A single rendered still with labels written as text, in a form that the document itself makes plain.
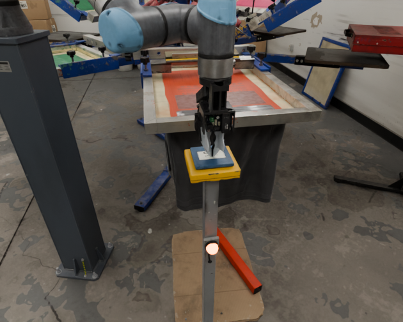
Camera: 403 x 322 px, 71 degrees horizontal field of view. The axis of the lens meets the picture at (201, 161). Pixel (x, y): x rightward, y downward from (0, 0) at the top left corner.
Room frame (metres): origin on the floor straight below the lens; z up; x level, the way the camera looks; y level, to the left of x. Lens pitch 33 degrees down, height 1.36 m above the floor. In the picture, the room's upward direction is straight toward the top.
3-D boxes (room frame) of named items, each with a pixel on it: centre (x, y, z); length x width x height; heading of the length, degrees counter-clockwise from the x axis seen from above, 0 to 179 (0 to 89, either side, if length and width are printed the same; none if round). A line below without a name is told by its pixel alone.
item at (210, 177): (0.64, -0.03, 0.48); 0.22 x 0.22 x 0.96; 10
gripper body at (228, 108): (0.61, -0.03, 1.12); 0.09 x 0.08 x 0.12; 10
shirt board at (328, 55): (2.02, -0.49, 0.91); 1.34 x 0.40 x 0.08; 70
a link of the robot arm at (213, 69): (0.62, -0.03, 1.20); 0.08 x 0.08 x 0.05
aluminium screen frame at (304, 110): (1.21, -0.05, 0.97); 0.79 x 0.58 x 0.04; 10
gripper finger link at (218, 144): (0.62, -0.05, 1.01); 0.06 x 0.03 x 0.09; 10
